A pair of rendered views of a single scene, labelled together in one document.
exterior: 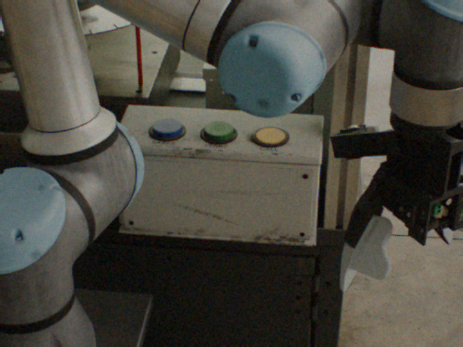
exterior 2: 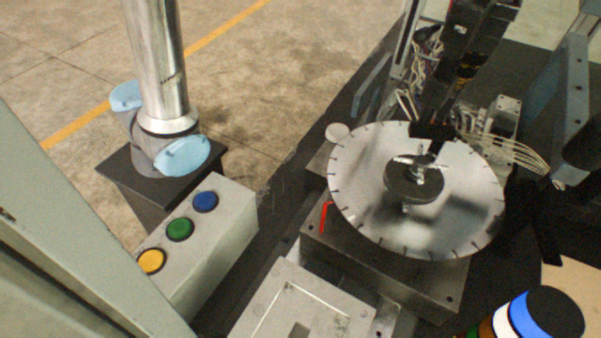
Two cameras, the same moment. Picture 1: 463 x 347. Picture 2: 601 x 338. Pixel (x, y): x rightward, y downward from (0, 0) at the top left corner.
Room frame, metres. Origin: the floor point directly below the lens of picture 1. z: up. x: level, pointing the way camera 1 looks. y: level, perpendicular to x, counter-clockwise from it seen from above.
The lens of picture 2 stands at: (1.37, -0.18, 1.44)
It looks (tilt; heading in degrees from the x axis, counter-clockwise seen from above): 50 degrees down; 110
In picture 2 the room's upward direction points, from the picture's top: 4 degrees clockwise
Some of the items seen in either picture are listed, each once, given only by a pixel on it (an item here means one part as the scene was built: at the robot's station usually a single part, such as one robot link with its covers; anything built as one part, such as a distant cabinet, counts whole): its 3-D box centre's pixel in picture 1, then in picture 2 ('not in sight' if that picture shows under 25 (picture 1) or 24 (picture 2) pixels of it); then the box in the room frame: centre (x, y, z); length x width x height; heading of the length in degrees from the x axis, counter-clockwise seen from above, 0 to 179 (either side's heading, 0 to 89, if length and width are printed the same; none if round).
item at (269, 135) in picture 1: (270, 141); (152, 262); (1.06, -0.05, 0.89); 0.04 x 0.04 x 0.02
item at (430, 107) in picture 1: (432, 92); not in sight; (0.76, -0.19, 1.13); 0.08 x 0.08 x 0.05
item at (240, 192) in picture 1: (220, 174); (195, 251); (1.09, 0.02, 0.82); 0.28 x 0.11 x 0.15; 84
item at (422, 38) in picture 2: not in sight; (439, 34); (1.39, 0.32, 1.21); 0.08 x 0.06 x 0.03; 84
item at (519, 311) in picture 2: not in sight; (545, 316); (1.54, -0.01, 1.14); 0.05 x 0.04 x 0.03; 174
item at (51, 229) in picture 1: (19, 240); (144, 111); (0.81, 0.24, 0.91); 0.13 x 0.12 x 0.14; 156
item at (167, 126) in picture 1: (167, 131); (206, 202); (1.08, 0.09, 0.90); 0.04 x 0.04 x 0.02
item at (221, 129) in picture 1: (218, 134); (180, 229); (1.07, 0.02, 0.90); 0.04 x 0.04 x 0.02
